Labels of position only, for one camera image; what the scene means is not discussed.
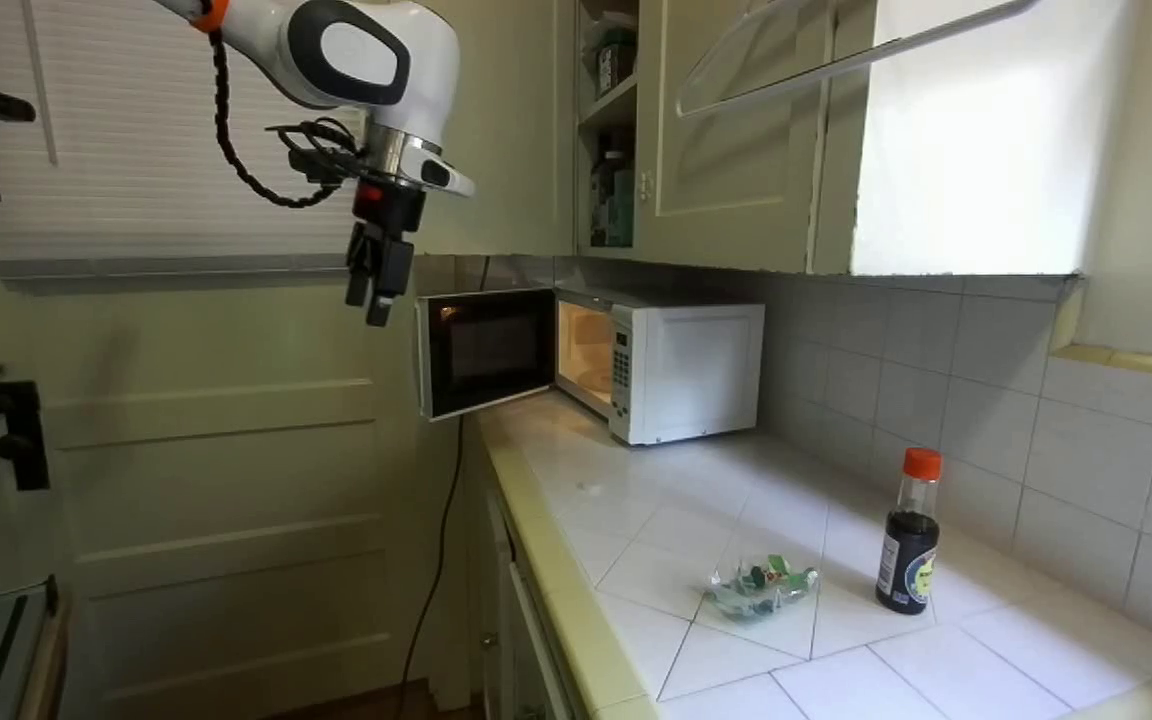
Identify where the black door latch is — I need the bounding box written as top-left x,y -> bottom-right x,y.
0,377 -> 51,497

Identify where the white door window blind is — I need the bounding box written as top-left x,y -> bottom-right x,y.
0,0 -> 372,293

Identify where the cream cabinet door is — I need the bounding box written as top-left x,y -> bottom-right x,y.
634,0 -> 872,276

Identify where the black microwave power cord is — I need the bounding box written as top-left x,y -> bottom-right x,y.
394,416 -> 471,694

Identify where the soy sauce bottle orange cap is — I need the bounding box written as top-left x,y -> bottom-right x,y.
872,444 -> 950,620

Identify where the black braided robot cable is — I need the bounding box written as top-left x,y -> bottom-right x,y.
205,26 -> 370,213

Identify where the cream wall cabinet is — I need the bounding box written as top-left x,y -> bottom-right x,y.
570,0 -> 1089,282

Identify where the translucent green plastic cup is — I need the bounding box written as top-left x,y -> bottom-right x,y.
595,169 -> 637,251

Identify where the cream panelled room door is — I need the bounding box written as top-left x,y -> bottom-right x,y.
0,0 -> 471,720

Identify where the cream base cabinet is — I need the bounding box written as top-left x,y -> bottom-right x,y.
471,452 -> 594,720

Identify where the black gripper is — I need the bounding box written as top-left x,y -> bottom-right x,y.
342,174 -> 429,330

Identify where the white microwave oven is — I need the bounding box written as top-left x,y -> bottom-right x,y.
411,282 -> 770,452

